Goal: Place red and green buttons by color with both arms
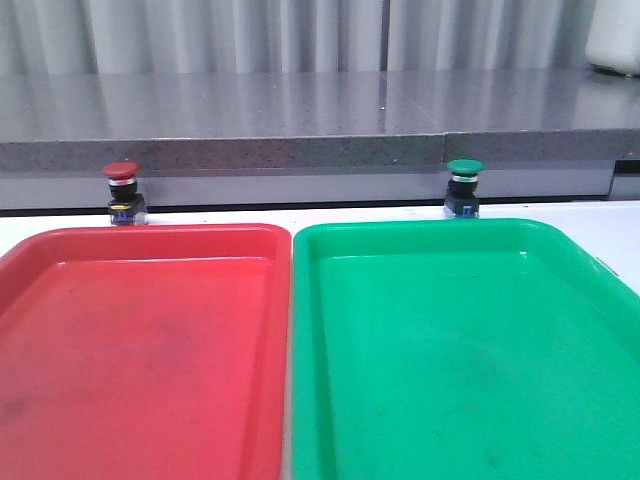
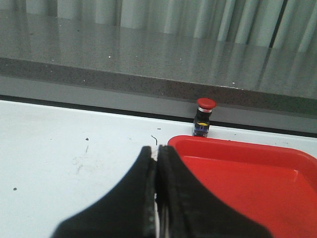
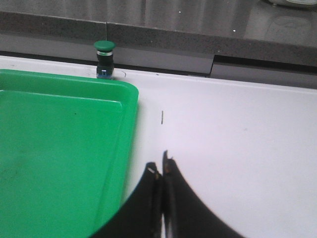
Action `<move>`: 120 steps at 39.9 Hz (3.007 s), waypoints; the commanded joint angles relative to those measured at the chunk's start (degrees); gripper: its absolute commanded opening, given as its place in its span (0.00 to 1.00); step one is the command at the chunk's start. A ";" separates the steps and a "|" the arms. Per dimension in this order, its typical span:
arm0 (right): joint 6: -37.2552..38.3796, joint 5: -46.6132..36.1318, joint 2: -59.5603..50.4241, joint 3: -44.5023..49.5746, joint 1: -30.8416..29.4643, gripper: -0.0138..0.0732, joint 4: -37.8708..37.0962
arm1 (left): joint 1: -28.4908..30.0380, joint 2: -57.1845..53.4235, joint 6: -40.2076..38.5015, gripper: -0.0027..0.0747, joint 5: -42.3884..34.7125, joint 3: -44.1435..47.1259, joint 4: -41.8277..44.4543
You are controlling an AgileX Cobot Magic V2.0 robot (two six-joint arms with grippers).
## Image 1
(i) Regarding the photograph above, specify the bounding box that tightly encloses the green plastic tray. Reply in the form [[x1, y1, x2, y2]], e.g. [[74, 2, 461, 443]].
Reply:
[[291, 219, 639, 479]]

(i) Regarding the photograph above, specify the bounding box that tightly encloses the red mushroom push button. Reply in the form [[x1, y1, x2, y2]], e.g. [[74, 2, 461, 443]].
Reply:
[[102, 160, 148, 226]]

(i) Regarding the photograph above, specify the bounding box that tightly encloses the red plastic tray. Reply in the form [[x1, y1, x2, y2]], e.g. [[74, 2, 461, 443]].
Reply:
[[1, 224, 291, 479]]

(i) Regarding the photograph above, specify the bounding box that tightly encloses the grey stone counter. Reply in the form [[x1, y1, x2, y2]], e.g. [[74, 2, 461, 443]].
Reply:
[[1, 68, 639, 214]]

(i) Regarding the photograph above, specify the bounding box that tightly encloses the white container on counter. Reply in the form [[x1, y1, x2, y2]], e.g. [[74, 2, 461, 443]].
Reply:
[[585, 0, 639, 76]]

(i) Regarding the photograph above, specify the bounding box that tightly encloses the green mushroom push button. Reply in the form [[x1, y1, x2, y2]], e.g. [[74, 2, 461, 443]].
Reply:
[[444, 158, 485, 219]]

